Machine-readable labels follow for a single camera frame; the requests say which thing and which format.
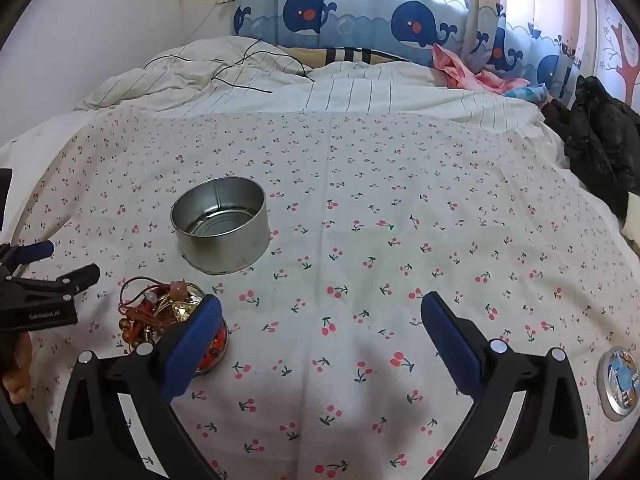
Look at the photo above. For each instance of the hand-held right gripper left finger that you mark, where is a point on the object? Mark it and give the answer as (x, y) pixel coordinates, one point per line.
(192, 345)

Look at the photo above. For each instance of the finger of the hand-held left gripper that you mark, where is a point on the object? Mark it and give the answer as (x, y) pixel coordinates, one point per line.
(75, 280)
(36, 251)

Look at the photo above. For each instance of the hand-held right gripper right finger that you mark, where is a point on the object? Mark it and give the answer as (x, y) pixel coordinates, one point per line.
(450, 345)

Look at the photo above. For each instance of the shallow metal dish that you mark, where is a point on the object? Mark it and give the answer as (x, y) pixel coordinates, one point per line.
(225, 340)

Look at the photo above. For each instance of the pile of beaded jewelry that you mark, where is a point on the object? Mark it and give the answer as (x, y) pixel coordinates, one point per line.
(150, 312)

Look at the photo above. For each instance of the round metal tin can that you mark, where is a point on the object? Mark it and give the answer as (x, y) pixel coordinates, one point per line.
(225, 255)

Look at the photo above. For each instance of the person's left hand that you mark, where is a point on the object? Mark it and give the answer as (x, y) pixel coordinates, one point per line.
(17, 367)

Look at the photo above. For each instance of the plain white bed sheet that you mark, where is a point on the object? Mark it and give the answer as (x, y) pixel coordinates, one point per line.
(35, 132)

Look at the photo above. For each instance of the cherry print bed sheet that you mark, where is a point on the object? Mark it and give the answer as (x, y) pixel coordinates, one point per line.
(350, 210)

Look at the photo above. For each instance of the round tin lid blue label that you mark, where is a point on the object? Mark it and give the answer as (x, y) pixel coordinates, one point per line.
(620, 385)

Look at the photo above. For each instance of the small white box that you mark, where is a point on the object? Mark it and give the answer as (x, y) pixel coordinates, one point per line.
(632, 225)

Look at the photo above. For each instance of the black puffy jacket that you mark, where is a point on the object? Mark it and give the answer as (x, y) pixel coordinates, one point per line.
(600, 135)

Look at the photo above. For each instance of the white striped duvet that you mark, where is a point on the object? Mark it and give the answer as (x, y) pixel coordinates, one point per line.
(375, 95)

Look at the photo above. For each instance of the light blue cloth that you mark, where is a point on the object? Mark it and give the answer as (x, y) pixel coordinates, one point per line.
(525, 92)

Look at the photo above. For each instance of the pink cloth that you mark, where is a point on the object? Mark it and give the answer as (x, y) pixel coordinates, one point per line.
(460, 72)

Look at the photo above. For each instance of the beige pillow dark stripes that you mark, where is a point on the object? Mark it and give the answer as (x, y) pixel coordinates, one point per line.
(310, 57)

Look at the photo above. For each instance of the whale print curtain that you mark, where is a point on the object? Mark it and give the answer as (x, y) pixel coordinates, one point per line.
(515, 35)
(360, 10)

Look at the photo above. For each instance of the coral tree wall sticker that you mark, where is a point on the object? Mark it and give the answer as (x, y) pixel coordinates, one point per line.
(627, 60)

